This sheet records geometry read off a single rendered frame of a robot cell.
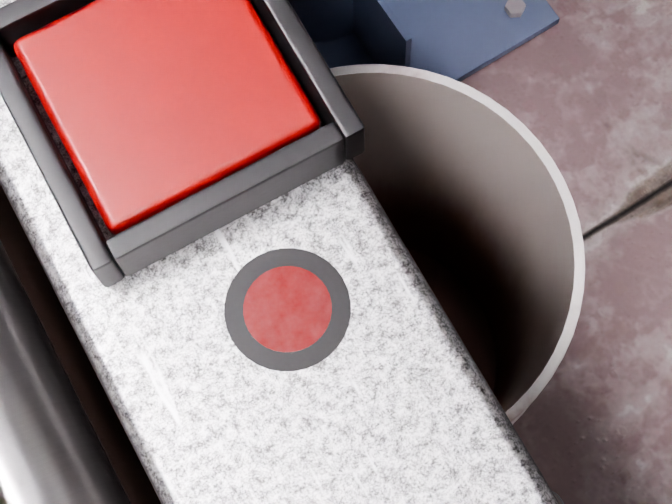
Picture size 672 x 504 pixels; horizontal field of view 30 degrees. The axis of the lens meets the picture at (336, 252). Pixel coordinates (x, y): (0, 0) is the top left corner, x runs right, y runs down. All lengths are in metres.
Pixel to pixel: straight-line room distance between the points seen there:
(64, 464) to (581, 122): 1.07
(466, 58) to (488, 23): 0.05
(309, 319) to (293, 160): 0.04
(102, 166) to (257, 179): 0.04
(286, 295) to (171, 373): 0.03
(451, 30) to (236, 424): 1.07
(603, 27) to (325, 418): 1.11
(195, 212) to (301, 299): 0.03
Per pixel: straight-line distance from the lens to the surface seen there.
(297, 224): 0.32
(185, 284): 0.32
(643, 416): 1.27
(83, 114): 0.33
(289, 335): 0.31
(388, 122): 1.01
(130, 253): 0.31
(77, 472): 0.32
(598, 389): 1.26
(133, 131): 0.32
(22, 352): 0.33
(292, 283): 0.32
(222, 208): 0.31
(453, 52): 1.34
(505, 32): 1.36
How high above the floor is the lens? 1.22
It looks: 73 degrees down
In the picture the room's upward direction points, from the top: 5 degrees counter-clockwise
